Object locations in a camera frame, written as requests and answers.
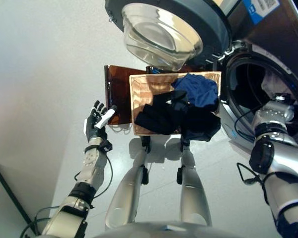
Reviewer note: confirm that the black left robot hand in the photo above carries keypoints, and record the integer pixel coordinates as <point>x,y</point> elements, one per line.
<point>95,129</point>

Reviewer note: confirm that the black garment with white logo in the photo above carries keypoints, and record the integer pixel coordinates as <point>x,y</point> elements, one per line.
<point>161,114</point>

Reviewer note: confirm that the blue garment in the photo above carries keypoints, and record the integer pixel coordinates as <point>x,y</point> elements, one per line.
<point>201,91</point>

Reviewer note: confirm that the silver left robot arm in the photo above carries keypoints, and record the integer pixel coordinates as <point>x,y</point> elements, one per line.
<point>89,168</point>

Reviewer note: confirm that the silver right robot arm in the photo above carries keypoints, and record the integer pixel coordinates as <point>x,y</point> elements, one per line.
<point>283,168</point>

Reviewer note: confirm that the grey front-load washing machine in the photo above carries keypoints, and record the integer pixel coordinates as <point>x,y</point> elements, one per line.
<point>275,44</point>

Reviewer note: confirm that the rectangular wicker laundry basket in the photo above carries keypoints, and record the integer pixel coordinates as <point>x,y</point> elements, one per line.
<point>144,99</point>

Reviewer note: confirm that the round glass washer door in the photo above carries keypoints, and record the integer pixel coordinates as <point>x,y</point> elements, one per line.
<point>164,37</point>

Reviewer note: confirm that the silver right robot leg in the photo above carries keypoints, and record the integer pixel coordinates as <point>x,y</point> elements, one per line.
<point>193,193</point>

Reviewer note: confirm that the grey robot torso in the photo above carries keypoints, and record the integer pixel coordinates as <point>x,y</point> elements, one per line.
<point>164,230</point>

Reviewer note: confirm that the blue white label sticker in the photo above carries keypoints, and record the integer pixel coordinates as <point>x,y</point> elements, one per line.
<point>259,10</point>

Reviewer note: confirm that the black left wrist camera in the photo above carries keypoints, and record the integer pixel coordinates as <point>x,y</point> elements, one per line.
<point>106,146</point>

